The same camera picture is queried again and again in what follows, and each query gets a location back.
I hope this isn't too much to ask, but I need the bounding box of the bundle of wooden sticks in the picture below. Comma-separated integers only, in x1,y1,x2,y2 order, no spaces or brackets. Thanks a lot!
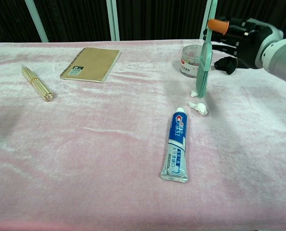
21,66,54,102

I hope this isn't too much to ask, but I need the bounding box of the clear jar of coloured clips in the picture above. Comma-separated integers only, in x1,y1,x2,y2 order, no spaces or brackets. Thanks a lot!
179,44,214,78

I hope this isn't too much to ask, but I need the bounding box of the black rolled sock bundle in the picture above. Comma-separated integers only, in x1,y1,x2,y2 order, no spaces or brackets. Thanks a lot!
214,56,239,75

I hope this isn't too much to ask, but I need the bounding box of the pink plush table cloth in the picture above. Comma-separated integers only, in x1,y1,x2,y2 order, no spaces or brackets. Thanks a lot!
0,39,286,231

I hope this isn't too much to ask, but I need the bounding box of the blue white toothpaste tube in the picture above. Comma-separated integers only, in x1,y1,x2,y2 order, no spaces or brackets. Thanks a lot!
160,107,189,183

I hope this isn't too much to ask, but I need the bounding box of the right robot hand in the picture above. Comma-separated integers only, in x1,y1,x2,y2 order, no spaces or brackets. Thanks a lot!
202,16,284,69

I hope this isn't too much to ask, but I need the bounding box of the pale green frame post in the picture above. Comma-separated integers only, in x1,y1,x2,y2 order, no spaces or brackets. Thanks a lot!
199,0,217,40
25,0,49,43
106,0,121,41

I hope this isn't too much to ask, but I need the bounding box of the black pleated curtain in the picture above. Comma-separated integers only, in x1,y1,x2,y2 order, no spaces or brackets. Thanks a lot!
0,0,286,44

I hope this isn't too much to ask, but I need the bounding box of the brown spiral notebook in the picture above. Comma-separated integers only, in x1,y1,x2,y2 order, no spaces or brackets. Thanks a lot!
59,47,122,84

